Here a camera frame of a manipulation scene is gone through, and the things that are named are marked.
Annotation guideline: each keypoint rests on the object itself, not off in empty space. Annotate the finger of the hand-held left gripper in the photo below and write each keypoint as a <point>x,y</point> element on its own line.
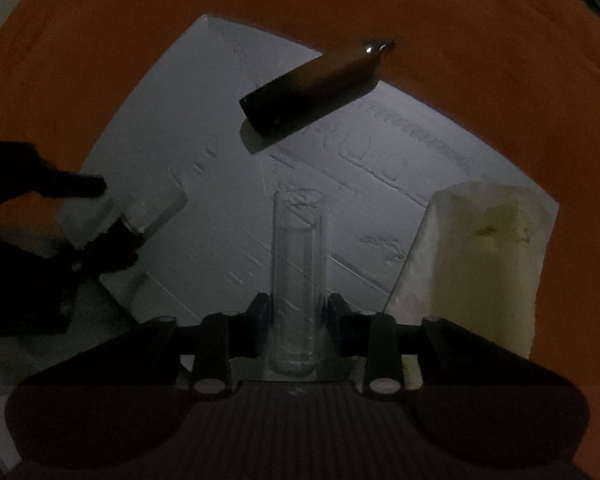
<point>75,185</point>
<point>112,252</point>

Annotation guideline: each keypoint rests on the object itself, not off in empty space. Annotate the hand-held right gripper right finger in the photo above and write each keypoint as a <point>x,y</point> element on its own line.
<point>339,322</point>

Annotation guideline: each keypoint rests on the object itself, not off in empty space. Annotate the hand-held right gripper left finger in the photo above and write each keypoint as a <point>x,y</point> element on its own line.
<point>260,322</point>

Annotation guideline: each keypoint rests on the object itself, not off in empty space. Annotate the clear glass tube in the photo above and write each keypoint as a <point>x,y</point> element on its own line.
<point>296,280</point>

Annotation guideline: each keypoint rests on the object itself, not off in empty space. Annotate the orange cloth covered desktop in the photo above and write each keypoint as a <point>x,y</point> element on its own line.
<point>480,35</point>

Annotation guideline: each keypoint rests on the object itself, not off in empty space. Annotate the cream foam block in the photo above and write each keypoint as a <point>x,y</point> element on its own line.
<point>480,260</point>

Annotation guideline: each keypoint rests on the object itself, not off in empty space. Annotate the brown tube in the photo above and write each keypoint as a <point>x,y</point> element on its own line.
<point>315,91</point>

